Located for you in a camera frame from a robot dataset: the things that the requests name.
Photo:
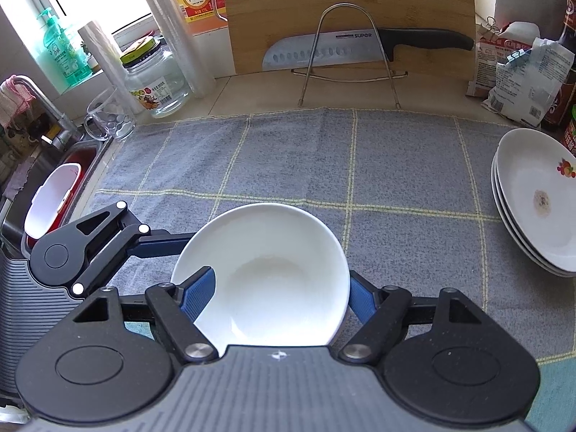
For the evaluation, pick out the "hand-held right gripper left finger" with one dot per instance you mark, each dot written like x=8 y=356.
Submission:
x=198 y=294

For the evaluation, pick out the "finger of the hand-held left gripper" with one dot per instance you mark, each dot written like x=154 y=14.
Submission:
x=153 y=245

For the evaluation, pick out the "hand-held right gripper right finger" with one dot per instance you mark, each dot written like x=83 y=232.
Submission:
x=362 y=299

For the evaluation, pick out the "white ceramic bowl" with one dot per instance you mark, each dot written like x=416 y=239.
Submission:
x=270 y=270

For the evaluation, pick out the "stained white fruit-print plate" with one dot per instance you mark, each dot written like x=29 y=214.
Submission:
x=531 y=175

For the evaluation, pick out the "white oval tub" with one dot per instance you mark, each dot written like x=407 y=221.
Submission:
x=49 y=198

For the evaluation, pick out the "steel kitchen sink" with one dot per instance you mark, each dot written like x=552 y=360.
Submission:
x=18 y=175

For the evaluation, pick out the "red plastic basin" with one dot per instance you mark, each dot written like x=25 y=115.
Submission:
x=83 y=162

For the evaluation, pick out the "clear glass mug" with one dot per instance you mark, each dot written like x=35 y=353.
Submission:
x=112 y=119

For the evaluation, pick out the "grey checked cloth mat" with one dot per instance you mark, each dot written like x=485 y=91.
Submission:
x=315 y=166

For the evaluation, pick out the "glass jar green lid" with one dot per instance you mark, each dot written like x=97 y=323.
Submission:
x=157 y=90

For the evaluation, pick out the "steel faucet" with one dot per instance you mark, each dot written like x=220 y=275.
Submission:
x=45 y=99

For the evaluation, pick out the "pink cloth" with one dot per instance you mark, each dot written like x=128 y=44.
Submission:
x=13 y=99

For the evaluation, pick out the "clear plastic bag roll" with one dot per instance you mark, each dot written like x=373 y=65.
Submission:
x=175 y=54

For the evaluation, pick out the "white plastic wrap roll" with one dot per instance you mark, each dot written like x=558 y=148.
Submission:
x=105 y=58

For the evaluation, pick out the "green dish soap bottle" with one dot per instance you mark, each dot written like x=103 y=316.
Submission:
x=60 y=54

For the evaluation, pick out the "yellow cooking wine bottle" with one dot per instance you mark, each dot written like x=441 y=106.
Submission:
x=195 y=0

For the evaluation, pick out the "orange and white bag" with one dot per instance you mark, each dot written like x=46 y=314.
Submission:
x=488 y=67

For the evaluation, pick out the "blue and white bag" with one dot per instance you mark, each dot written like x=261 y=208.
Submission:
x=526 y=90

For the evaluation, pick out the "green lidded sauce jar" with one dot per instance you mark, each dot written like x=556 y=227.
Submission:
x=571 y=130

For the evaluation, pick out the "bamboo cutting board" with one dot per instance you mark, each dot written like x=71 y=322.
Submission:
x=292 y=9

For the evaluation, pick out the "dark soy sauce bottle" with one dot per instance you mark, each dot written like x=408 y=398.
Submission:
x=564 y=99

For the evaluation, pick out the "beige binder clip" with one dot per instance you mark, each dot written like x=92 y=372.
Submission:
x=488 y=26

